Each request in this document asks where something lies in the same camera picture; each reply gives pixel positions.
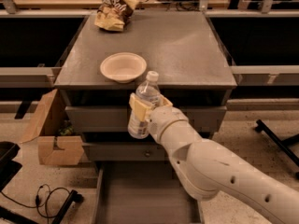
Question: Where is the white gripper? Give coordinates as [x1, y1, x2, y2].
[129, 93, 189, 144]

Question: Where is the clear plastic water bottle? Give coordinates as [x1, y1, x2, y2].
[128, 71, 161, 139]

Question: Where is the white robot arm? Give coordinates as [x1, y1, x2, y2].
[129, 94, 299, 224]

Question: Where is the grey drawer cabinet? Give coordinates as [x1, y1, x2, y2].
[53, 10, 238, 163]

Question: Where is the top grey drawer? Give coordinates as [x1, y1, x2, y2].
[65, 105, 227, 133]

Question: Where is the grey drawer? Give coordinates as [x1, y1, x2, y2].
[92, 161, 204, 224]
[65, 105, 227, 133]
[83, 142, 168, 161]

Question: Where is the middle grey drawer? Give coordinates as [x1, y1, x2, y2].
[83, 142, 168, 161]

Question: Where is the bottom grey drawer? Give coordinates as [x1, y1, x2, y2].
[92, 161, 204, 224]

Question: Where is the white paper bowl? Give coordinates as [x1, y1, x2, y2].
[99, 52, 147, 83]

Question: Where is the crumpled chip bag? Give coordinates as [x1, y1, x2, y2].
[94, 0, 138, 32]

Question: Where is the cardboard box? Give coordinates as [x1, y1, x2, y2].
[20, 89, 84, 166]

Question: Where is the black chair base leg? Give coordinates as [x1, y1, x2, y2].
[51, 189, 83, 224]

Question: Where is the black stand leg right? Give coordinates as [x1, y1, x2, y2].
[254, 119, 299, 167]

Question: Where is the black cable on floor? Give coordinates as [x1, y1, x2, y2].
[0, 183, 73, 219]

